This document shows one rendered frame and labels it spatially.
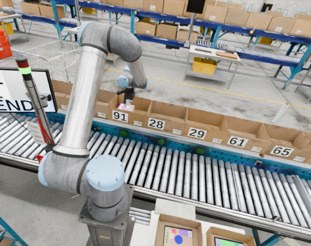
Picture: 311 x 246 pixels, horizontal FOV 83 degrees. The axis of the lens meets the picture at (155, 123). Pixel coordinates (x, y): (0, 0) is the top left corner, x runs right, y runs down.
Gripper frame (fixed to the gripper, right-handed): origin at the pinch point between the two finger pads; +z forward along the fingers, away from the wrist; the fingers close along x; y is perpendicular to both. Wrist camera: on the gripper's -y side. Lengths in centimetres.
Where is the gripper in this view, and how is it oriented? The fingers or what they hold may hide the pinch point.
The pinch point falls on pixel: (126, 105)
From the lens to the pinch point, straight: 168.1
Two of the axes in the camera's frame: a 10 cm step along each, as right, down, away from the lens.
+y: 9.7, 2.1, -0.9
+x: 2.0, -6.0, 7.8
